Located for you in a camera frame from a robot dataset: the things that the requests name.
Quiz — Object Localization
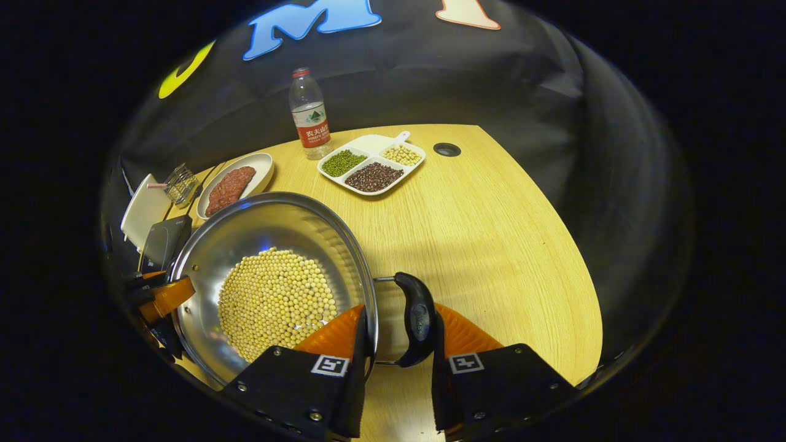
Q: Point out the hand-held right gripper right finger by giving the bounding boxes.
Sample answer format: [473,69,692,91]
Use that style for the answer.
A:
[432,303,578,438]

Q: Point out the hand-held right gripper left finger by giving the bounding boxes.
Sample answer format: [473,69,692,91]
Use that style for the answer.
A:
[221,305,369,440]

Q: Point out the black induction cooktop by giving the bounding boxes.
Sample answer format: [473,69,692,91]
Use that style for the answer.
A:
[140,215,193,274]

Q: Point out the steel pot with black handle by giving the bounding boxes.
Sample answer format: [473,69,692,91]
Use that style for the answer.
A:
[170,192,438,387]

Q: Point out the soybeans in pot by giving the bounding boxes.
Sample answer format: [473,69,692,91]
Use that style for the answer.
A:
[218,247,338,363]

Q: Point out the white toaster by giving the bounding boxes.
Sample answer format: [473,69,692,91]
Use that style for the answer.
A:
[120,174,173,253]

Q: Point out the red meat slices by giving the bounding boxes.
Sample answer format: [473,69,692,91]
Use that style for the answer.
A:
[205,166,257,217]

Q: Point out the white oval plate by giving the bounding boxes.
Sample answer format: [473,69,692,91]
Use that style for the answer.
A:
[196,152,275,220]

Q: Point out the dark red beans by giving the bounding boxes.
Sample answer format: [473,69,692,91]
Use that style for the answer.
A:
[344,162,404,193]

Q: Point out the green mung beans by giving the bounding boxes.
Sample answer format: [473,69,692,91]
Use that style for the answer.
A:
[321,149,368,178]

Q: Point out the clear water bottle red label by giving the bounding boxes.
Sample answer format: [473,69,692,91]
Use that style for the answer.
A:
[289,68,334,161]

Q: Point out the yellow beans in dish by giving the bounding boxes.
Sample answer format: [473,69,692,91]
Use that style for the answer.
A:
[382,145,422,167]

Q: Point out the white divided dish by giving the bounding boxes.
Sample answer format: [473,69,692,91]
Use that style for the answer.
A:
[317,131,426,197]

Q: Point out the black power cable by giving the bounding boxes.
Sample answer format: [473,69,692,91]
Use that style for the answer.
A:
[189,161,229,204]

